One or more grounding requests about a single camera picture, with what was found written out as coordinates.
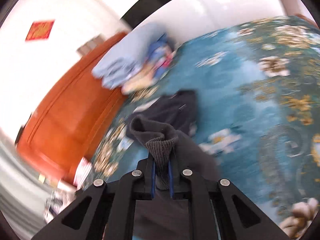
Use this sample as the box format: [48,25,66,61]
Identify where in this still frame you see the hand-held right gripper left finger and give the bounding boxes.
[31,158,155,240]

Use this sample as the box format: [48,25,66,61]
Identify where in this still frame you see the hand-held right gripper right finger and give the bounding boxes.
[168,155,292,240]

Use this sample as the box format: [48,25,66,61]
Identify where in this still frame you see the dark grey pants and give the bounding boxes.
[126,114,220,240]

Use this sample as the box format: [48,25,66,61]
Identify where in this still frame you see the dark navy jacket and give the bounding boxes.
[127,90,198,137]

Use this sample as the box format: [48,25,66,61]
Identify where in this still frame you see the red striped cloth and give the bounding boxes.
[74,156,94,188]

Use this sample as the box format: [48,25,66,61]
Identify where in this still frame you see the orange wooden headboard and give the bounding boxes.
[16,31,130,187]

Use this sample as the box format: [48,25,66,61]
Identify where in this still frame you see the teal floral blanket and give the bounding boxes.
[75,15,320,238]

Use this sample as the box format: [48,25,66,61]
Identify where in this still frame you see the light blue folded quilt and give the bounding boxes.
[92,22,168,89]

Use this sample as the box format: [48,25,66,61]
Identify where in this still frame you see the floral folded quilt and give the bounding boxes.
[121,36,178,95]

